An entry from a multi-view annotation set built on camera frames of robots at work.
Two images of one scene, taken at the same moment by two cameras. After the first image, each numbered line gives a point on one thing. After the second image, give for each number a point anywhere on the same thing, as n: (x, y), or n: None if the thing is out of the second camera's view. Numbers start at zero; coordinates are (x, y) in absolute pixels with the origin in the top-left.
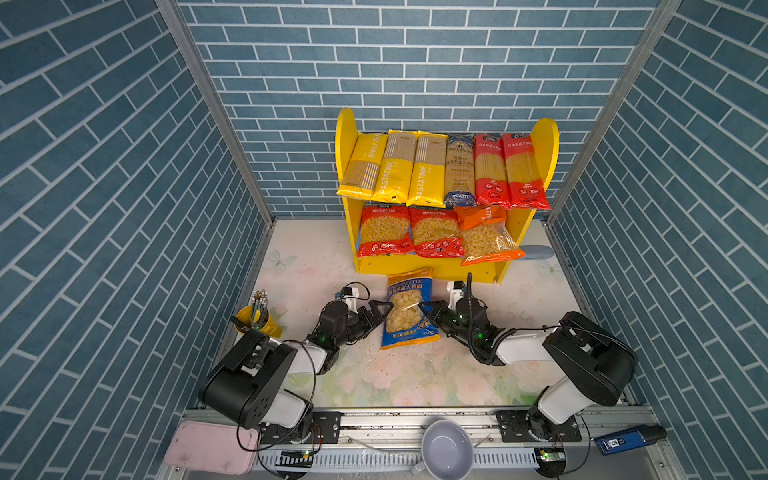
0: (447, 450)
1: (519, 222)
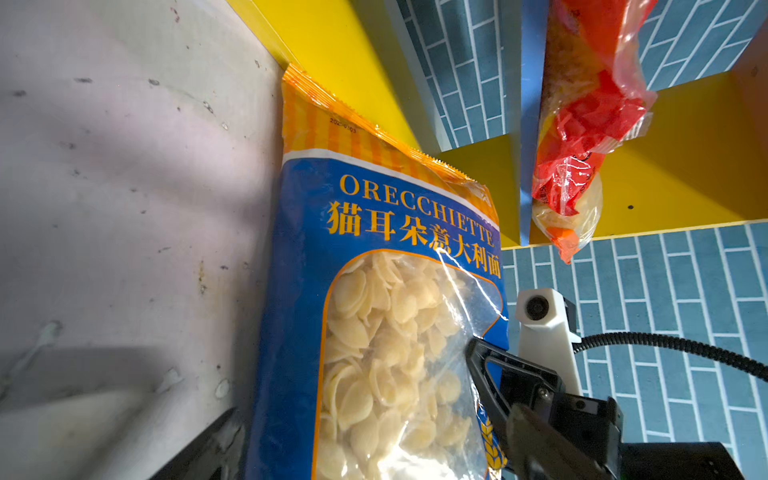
0: None
1: (698, 157)
